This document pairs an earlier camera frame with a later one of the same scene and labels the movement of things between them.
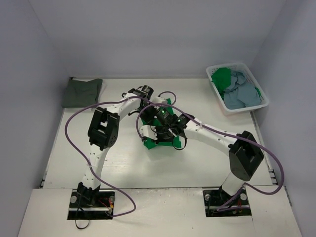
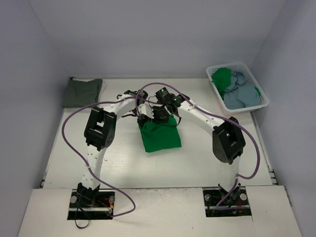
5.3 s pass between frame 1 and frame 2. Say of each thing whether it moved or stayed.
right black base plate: stayed
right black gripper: moved
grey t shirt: stayed
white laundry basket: stayed
